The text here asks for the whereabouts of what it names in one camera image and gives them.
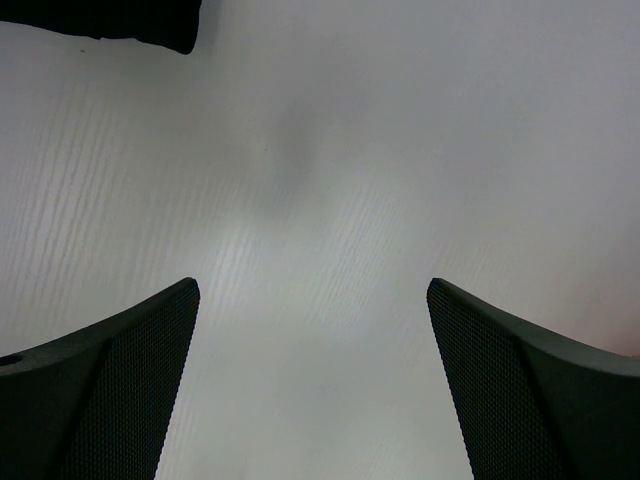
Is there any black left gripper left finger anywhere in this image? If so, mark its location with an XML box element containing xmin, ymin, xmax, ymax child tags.
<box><xmin>1</xmin><ymin>278</ymin><xmax>199</xmax><ymax>480</ymax></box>

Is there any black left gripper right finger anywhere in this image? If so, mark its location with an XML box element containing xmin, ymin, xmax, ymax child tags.
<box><xmin>427</xmin><ymin>278</ymin><xmax>639</xmax><ymax>479</ymax></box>

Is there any black folded t shirt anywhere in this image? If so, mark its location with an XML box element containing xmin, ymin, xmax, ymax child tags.
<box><xmin>1</xmin><ymin>0</ymin><xmax>202</xmax><ymax>55</ymax></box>

